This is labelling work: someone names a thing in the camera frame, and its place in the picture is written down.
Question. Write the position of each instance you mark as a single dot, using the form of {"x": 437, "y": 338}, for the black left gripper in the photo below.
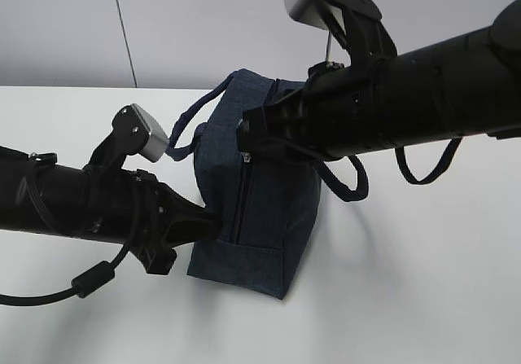
{"x": 135, "y": 210}

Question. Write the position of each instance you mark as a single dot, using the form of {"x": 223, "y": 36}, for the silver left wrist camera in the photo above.
{"x": 137, "y": 132}

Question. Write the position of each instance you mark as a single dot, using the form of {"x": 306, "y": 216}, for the navy blue lunch bag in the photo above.
{"x": 267, "y": 208}

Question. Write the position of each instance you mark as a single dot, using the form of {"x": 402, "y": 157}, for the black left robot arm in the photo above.
{"x": 40, "y": 196}

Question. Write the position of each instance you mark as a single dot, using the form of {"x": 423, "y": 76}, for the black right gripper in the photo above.
{"x": 331, "y": 116}

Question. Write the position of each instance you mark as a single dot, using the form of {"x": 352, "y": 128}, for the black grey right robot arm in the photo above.
{"x": 464, "y": 86}

